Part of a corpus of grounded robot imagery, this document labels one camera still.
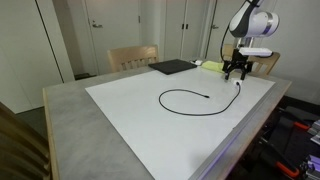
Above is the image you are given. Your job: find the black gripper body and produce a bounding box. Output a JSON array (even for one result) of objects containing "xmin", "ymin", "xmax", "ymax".
[{"xmin": 231, "ymin": 49, "xmax": 248, "ymax": 69}]

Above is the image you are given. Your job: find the black charging cable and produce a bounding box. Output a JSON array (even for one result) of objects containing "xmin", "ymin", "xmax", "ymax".
[{"xmin": 158, "ymin": 82, "xmax": 242, "ymax": 117}]

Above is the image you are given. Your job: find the white power adapter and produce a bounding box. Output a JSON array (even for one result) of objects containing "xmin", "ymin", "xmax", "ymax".
[{"xmin": 231, "ymin": 78, "xmax": 243, "ymax": 86}]

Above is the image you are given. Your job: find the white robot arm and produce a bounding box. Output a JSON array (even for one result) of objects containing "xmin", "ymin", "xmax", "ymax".
[{"xmin": 222, "ymin": 0, "xmax": 280, "ymax": 80}]

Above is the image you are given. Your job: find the yellow folded cloth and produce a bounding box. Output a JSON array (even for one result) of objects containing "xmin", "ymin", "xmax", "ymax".
[{"xmin": 201, "ymin": 61, "xmax": 223, "ymax": 73}]

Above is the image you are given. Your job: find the right wooden chair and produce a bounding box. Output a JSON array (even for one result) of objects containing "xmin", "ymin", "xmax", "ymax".
[{"xmin": 222, "ymin": 44, "xmax": 280, "ymax": 76}]

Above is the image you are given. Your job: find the wooden chair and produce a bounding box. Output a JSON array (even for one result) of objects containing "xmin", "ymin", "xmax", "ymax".
[
  {"xmin": 107, "ymin": 45, "xmax": 159, "ymax": 72},
  {"xmin": 0, "ymin": 103, "xmax": 52, "ymax": 180},
  {"xmin": 222, "ymin": 44, "xmax": 280, "ymax": 76}
]

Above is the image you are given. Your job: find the small white charger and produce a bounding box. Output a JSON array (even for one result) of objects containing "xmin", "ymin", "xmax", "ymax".
[{"xmin": 190, "ymin": 60, "xmax": 203, "ymax": 66}]

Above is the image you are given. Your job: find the black laptop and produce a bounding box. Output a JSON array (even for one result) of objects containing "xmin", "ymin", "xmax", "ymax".
[{"xmin": 149, "ymin": 59, "xmax": 196, "ymax": 75}]

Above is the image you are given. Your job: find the white board mat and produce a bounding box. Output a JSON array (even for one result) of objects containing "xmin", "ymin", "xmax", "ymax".
[{"xmin": 86, "ymin": 67, "xmax": 274, "ymax": 180}]

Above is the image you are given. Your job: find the left wooden chair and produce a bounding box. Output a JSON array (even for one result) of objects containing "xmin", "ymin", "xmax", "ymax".
[{"xmin": 107, "ymin": 45, "xmax": 159, "ymax": 72}]

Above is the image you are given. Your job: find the near wooden chair back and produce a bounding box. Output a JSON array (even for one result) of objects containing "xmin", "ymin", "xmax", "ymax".
[{"xmin": 0, "ymin": 103, "xmax": 52, "ymax": 180}]

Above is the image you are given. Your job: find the orange handled clamp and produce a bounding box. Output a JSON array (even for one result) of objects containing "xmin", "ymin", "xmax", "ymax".
[{"xmin": 259, "ymin": 137, "xmax": 300, "ymax": 179}]

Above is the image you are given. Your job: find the aluminium rail frame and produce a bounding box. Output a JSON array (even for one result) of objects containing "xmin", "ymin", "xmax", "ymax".
[{"xmin": 300, "ymin": 120, "xmax": 320, "ymax": 180}]

